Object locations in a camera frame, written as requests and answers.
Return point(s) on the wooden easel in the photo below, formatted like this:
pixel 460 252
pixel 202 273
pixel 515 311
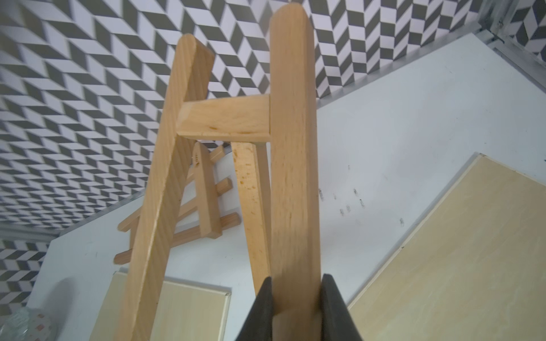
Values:
pixel 287 119
pixel 206 201

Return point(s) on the plywood board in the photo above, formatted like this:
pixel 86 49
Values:
pixel 184 312
pixel 473 269

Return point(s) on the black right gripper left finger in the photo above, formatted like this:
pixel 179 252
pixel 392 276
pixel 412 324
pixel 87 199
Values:
pixel 258 324

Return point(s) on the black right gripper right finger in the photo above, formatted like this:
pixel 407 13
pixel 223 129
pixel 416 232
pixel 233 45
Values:
pixel 337 322

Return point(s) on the aluminium corner post right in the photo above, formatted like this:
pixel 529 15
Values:
pixel 515 30

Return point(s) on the flat wooden easel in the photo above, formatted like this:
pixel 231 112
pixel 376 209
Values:
pixel 206 201

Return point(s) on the green patterned ceramic bowl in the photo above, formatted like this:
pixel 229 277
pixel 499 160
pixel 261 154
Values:
pixel 29 324

